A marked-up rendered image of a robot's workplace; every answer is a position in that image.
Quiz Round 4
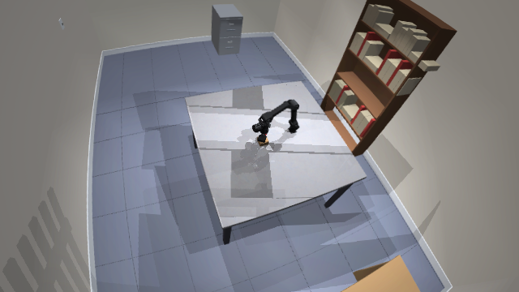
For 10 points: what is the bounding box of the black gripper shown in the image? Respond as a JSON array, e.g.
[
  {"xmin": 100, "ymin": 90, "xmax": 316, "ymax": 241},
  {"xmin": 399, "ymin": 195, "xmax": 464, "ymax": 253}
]
[{"xmin": 257, "ymin": 129, "xmax": 269, "ymax": 143}]

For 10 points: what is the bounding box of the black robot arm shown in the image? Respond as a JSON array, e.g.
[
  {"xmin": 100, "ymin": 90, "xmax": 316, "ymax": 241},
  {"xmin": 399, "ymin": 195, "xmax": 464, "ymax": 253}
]
[{"xmin": 252, "ymin": 99, "xmax": 299, "ymax": 134}]

